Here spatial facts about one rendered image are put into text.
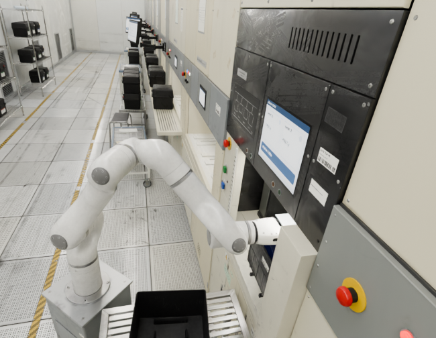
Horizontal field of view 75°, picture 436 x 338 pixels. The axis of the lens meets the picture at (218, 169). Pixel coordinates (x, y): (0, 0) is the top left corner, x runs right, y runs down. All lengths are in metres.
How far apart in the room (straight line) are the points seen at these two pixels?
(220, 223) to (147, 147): 0.32
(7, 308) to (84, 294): 1.21
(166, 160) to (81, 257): 0.63
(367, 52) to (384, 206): 0.30
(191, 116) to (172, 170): 1.98
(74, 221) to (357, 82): 1.00
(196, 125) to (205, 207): 2.03
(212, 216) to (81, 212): 0.50
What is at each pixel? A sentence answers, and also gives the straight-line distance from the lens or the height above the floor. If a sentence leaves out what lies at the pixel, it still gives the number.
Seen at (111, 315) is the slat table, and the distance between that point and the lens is 1.44.
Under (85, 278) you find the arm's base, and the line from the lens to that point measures 1.42.
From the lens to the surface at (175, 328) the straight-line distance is 1.36.
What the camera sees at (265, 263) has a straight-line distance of 1.12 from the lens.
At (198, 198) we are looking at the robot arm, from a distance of 0.91.
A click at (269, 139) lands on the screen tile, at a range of 1.00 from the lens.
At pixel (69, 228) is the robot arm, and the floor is 1.19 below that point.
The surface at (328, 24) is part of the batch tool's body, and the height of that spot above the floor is 1.92.
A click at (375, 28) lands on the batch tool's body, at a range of 0.66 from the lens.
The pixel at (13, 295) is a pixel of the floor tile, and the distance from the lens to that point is 2.71.
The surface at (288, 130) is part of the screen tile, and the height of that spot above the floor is 1.63.
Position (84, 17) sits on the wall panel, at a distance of 14.63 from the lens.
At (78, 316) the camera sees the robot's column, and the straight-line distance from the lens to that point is 1.46.
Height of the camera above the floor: 1.91
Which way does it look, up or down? 28 degrees down
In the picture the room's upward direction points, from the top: 6 degrees clockwise
